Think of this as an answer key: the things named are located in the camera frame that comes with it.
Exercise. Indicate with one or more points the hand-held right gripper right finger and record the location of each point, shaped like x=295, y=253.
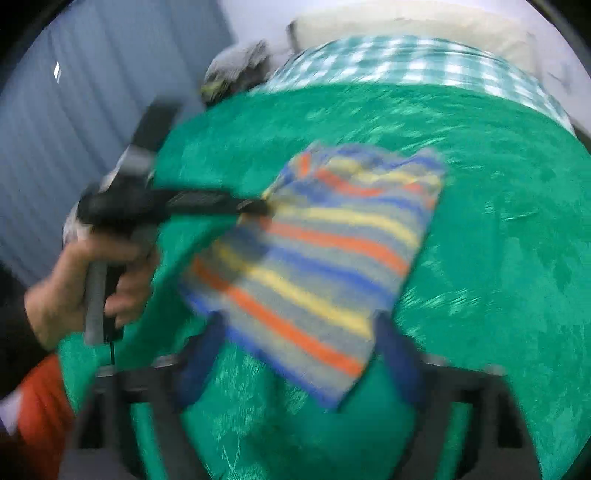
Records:
x=398, y=364

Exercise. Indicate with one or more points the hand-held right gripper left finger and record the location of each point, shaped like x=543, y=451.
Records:
x=198, y=369

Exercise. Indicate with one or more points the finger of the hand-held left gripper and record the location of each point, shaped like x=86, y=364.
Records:
x=207, y=203

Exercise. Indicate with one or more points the striped knit sweater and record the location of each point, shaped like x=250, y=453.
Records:
x=323, y=258

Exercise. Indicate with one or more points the person's left forearm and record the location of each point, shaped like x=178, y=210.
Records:
x=18, y=346

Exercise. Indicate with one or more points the person's left hand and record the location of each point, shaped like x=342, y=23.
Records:
x=60, y=295

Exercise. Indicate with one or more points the blue-grey curtain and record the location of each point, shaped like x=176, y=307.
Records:
x=69, y=115

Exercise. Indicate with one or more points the green floral bedspread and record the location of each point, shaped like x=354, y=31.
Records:
x=485, y=254

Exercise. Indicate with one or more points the grey cloth pile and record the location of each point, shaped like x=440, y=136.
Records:
x=240, y=60

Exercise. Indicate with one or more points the orange rug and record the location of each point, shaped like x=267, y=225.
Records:
x=46, y=415

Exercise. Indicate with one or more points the green checked bed sheet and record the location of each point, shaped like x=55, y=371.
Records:
x=415, y=64

